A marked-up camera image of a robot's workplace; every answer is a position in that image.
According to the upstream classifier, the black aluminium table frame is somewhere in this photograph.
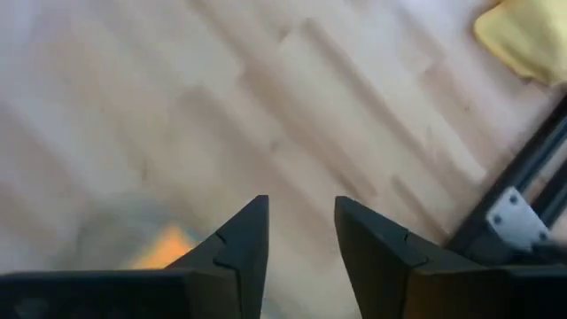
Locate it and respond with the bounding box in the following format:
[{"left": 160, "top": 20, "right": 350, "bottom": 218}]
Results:
[{"left": 445, "top": 95, "right": 567, "bottom": 267}]

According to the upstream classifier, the grey metal bracket plate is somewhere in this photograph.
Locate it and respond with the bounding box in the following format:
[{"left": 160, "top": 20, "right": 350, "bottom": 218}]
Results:
[{"left": 485, "top": 185, "right": 550, "bottom": 252}]

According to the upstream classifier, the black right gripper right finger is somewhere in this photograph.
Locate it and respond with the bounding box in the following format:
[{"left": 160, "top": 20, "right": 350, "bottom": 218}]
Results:
[{"left": 335, "top": 197, "right": 482, "bottom": 319}]

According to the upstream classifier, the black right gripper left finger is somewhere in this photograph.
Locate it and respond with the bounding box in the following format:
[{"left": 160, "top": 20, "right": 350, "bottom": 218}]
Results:
[{"left": 166, "top": 194, "right": 270, "bottom": 319}]

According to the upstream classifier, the yellow microfiber towel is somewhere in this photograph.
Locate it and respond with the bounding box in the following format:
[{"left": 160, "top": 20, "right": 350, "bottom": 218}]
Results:
[{"left": 472, "top": 0, "right": 567, "bottom": 88}]

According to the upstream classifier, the orange microfiber towel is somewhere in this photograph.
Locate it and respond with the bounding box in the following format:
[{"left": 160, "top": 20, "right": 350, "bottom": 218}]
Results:
[{"left": 128, "top": 223, "right": 200, "bottom": 270}]

